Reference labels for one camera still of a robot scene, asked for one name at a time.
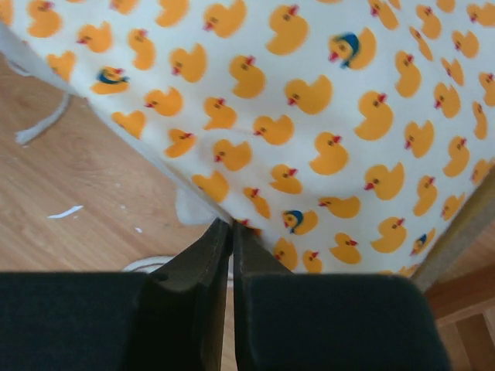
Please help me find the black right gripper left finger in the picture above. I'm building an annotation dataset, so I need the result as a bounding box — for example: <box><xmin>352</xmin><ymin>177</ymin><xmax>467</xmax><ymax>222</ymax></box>
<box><xmin>1</xmin><ymin>220</ymin><xmax>230</xmax><ymax>370</ymax></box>

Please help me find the wooden compartment organizer box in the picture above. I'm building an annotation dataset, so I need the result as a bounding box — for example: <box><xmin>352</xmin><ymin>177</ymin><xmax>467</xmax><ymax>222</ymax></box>
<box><xmin>425</xmin><ymin>267</ymin><xmax>495</xmax><ymax>371</ymax></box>

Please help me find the duck print bed cover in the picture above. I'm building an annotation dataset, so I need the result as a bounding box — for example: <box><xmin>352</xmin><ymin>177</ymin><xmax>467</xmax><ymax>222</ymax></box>
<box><xmin>1</xmin><ymin>1</ymin><xmax>494</xmax><ymax>276</ymax></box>

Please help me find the wooden pet bed frame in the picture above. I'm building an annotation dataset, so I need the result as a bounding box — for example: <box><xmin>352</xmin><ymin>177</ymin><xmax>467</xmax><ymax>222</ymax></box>
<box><xmin>412</xmin><ymin>171</ymin><xmax>494</xmax><ymax>291</ymax></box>

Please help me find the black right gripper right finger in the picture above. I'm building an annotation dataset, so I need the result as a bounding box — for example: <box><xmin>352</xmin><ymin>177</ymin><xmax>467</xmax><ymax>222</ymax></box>
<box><xmin>233</xmin><ymin>224</ymin><xmax>451</xmax><ymax>370</ymax></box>

